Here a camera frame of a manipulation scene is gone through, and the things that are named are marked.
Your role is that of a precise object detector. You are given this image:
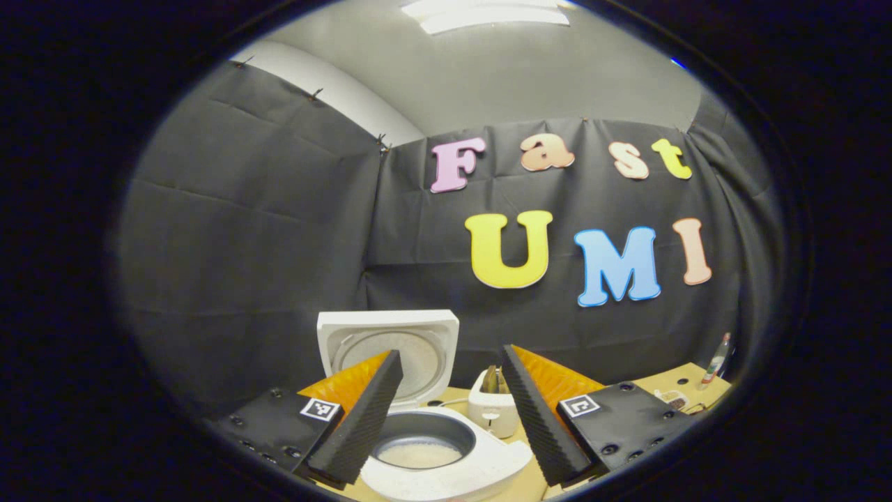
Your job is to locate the ceiling light panel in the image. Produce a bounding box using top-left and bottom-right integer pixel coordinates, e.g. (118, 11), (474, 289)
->
(401, 0), (572, 36)

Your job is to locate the clear plastic water bottle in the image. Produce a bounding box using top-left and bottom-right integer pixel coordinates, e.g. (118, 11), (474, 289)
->
(702, 333), (732, 386)

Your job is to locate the white rice cooker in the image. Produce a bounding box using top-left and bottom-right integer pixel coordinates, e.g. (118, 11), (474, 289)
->
(317, 310), (534, 502)

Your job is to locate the white rice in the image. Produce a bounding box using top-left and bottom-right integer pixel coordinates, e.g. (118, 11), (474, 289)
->
(380, 443), (462, 469)

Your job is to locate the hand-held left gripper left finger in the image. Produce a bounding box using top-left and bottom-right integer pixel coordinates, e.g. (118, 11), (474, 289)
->
(206, 349), (405, 489)

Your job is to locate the white toaster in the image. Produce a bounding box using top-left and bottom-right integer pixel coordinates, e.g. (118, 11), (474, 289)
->
(467, 368), (520, 439)

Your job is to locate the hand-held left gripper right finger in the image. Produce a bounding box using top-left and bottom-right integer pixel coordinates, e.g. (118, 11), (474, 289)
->
(500, 344), (698, 487)

